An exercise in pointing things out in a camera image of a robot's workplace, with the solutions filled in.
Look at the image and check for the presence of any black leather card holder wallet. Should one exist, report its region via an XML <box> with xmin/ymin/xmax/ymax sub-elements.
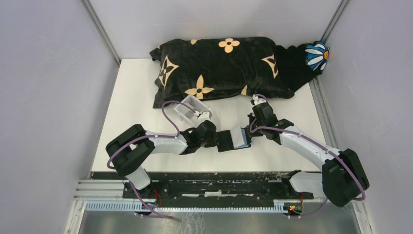
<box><xmin>217</xmin><ymin>127</ymin><xmax>252</xmax><ymax>153</ymax></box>

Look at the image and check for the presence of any white plastic card tray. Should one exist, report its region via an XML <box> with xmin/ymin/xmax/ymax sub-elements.
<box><xmin>173</xmin><ymin>95</ymin><xmax>218</xmax><ymax>127</ymax></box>

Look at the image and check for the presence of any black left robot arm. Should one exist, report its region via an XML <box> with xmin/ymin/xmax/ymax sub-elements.
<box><xmin>105</xmin><ymin>120</ymin><xmax>217</xmax><ymax>198</ymax></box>

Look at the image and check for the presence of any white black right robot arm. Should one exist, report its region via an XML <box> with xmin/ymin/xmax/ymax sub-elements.
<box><xmin>248</xmin><ymin>99</ymin><xmax>370</xmax><ymax>207</ymax></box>

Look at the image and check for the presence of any black cloth with daisy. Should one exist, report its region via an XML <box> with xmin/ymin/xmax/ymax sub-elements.
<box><xmin>276</xmin><ymin>41</ymin><xmax>330</xmax><ymax>92</ymax></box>

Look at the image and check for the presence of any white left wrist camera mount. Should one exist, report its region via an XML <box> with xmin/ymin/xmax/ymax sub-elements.
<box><xmin>197</xmin><ymin>111</ymin><xmax>213</xmax><ymax>124</ymax></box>

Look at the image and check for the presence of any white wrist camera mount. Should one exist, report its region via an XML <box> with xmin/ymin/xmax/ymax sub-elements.
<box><xmin>251</xmin><ymin>94</ymin><xmax>268</xmax><ymax>106</ymax></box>
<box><xmin>197</xmin><ymin>111</ymin><xmax>213</xmax><ymax>124</ymax></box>

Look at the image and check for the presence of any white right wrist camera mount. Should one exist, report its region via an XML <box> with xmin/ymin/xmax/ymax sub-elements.
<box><xmin>251</xmin><ymin>94</ymin><xmax>268</xmax><ymax>106</ymax></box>

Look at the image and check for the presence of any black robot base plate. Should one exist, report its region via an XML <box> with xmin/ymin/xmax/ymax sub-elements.
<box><xmin>139</xmin><ymin>172</ymin><xmax>314</xmax><ymax>208</ymax></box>

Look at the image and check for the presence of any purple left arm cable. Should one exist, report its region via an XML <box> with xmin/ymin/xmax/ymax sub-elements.
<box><xmin>106</xmin><ymin>101</ymin><xmax>198</xmax><ymax>170</ymax></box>

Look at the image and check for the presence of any white slotted cable duct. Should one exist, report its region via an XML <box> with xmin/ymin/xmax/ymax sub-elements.
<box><xmin>84</xmin><ymin>200</ymin><xmax>288</xmax><ymax>213</ymax></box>

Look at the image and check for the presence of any aluminium frame rail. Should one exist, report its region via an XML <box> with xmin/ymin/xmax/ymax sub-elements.
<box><xmin>72</xmin><ymin>179</ymin><xmax>367</xmax><ymax>203</ymax></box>

